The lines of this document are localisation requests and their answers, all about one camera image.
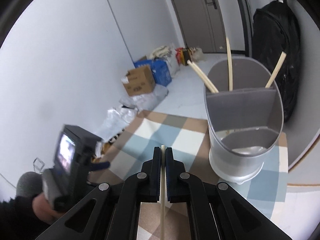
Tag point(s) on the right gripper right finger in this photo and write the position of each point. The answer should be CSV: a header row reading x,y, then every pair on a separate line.
x,y
216,211

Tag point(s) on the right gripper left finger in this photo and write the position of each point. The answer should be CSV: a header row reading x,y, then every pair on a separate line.
x,y
111,211

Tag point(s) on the wooden chopstick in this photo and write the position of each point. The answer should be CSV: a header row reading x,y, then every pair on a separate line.
x,y
162,194
203,77
276,69
230,66

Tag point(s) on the person's left hand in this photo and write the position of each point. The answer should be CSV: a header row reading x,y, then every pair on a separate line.
x,y
43,210

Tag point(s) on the checkered table mat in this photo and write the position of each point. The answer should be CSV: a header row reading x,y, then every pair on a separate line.
x,y
189,140

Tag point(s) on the clear plastic bag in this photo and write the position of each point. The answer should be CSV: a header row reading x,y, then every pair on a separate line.
x,y
117,119

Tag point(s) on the white utensil holder cup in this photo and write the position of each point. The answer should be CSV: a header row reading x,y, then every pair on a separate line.
x,y
244,123

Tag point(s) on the grey plastic parcel bag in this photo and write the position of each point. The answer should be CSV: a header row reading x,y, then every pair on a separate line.
x,y
146,102

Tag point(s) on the brown cardboard box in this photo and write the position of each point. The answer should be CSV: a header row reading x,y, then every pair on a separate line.
x,y
139,81

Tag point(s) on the blue cardboard box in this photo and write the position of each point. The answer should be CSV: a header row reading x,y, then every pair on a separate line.
x,y
159,69

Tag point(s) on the beige plastic bag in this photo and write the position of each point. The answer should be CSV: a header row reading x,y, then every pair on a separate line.
x,y
196,54

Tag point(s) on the black yellow paper bag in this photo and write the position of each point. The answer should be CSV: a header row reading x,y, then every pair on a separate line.
x,y
185,56

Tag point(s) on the cream cloth bundle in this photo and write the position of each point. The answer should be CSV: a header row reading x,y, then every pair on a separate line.
x,y
161,52

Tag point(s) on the black backpack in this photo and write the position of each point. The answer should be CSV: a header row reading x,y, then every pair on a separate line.
x,y
276,30

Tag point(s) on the grey door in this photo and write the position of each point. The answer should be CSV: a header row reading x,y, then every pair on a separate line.
x,y
201,24

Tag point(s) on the black metal rack frame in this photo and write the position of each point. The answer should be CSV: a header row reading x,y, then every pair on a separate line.
x,y
247,25

